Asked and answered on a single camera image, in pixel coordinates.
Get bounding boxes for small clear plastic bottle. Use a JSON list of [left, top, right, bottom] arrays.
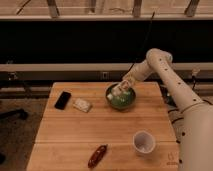
[[107, 81, 130, 100]]

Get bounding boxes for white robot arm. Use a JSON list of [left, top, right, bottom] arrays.
[[123, 48, 213, 171]]

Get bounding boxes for green ceramic bowl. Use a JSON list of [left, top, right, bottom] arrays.
[[105, 84, 136, 110]]

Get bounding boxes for white wrapped packet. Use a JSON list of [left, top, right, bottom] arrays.
[[73, 98, 92, 113]]

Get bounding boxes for white paper cup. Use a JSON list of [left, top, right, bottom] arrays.
[[133, 131, 156, 156]]

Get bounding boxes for black smartphone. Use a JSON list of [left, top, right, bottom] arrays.
[[54, 91, 71, 110]]

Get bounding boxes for red brown sausage snack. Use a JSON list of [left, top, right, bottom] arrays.
[[88, 144, 108, 168]]

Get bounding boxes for black office chair base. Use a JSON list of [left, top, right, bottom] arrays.
[[0, 109, 29, 120]]

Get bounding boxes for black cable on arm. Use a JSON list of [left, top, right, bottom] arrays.
[[128, 11, 156, 76]]

